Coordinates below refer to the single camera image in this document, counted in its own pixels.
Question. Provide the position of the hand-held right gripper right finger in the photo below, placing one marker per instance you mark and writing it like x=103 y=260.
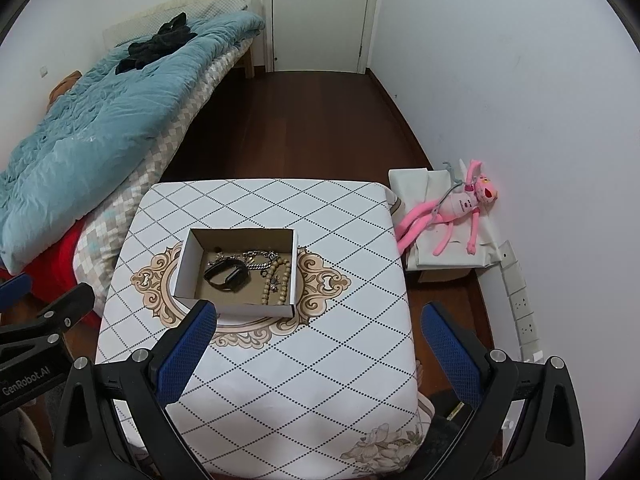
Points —
x=450 y=355

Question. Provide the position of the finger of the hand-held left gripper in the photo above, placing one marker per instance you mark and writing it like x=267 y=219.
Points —
x=60 y=317
x=15 y=292

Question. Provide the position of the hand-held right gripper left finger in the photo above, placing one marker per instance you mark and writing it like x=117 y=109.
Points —
x=185 y=355

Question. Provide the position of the white cardboard box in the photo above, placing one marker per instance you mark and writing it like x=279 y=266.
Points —
x=235 y=309

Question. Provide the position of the black fitness band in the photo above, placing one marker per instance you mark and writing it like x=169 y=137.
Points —
x=231 y=276

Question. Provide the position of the red blanket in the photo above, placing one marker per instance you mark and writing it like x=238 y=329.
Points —
x=65 y=255

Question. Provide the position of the white plug charger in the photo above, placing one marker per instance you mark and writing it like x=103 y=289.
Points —
x=536 y=358

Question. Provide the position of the white diamond-pattern tablecloth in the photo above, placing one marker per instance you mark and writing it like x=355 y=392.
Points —
x=300 y=350

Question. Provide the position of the checkered bed sheet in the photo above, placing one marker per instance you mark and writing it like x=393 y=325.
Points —
x=130 y=195

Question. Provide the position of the pink plush toy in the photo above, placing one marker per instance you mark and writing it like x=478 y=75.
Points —
x=460 y=205

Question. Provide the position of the grey clothes hanger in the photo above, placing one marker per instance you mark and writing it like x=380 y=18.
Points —
x=454 y=176

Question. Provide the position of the light blue quilt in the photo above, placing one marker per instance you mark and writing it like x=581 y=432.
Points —
x=100 y=120

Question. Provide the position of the brown cushion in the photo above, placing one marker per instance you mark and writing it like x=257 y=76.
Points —
x=65 y=82

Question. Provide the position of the black clothing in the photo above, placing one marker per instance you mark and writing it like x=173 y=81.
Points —
x=155 y=45

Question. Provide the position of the white door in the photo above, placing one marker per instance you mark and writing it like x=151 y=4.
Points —
x=325 y=15

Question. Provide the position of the white wall outlet plate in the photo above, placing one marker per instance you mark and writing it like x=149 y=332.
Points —
x=527 y=330
x=521 y=304
x=515 y=278
x=531 y=348
x=507 y=254

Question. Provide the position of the wooden bed frame leg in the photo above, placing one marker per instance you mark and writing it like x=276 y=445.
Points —
x=249 y=62

